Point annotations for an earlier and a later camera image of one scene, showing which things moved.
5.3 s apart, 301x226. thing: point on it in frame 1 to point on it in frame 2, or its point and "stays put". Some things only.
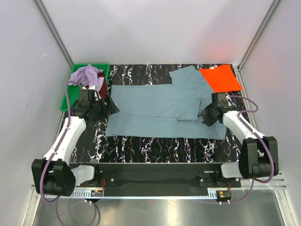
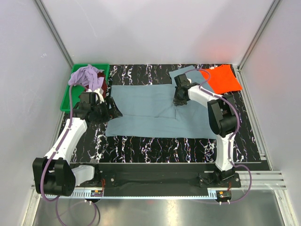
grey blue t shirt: [164, 110] stays put
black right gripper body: [208, 115] to [177, 99]
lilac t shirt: [87, 75] stays put
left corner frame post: [54, 32] stays put
